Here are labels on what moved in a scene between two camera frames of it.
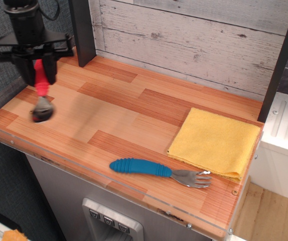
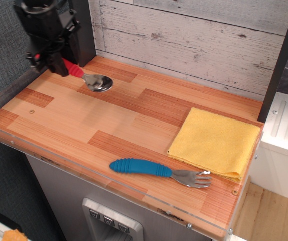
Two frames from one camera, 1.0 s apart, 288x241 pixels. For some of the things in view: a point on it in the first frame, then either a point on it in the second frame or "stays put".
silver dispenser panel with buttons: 102,223 stays put
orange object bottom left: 14,235 stays put
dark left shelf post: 83,29 stays put
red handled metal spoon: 43,111 → 95,83
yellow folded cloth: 220,145 stays put
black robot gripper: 30,41 → 50,25
